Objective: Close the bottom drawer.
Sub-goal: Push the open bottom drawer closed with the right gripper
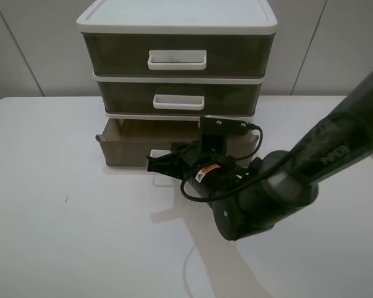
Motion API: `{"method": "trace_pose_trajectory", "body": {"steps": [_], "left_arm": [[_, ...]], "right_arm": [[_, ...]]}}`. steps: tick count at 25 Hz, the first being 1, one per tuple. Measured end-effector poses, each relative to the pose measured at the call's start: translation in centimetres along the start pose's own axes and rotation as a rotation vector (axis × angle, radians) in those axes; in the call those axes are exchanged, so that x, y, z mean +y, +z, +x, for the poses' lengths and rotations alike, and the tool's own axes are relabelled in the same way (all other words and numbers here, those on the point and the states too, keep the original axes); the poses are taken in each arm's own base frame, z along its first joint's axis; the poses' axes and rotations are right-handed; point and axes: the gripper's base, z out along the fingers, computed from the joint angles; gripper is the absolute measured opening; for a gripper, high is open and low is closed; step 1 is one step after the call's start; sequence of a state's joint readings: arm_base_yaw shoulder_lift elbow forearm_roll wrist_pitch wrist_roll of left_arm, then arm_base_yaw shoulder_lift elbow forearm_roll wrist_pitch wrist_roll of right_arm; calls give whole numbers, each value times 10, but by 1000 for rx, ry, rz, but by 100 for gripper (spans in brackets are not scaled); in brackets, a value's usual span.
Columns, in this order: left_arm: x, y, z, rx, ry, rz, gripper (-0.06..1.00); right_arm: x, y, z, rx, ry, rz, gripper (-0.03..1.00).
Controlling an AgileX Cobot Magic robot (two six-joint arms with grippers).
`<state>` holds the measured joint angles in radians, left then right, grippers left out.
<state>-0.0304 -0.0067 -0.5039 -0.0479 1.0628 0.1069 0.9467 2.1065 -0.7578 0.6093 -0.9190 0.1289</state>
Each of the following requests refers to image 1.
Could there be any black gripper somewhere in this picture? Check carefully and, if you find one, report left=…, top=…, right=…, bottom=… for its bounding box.
left=147, top=141, right=252, bottom=202

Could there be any smoky brown drawer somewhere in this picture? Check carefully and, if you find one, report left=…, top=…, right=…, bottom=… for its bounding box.
left=83, top=34, right=274, bottom=78
left=94, top=118, right=259, bottom=168
left=98, top=82, right=261, bottom=116

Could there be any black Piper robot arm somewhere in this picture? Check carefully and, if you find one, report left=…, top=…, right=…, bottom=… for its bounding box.
left=147, top=71, right=373, bottom=241

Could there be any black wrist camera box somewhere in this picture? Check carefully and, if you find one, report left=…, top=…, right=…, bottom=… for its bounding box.
left=198, top=116, right=250, bottom=143

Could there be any white plastic drawer cabinet frame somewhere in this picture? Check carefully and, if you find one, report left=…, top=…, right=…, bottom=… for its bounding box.
left=76, top=1, right=278, bottom=120

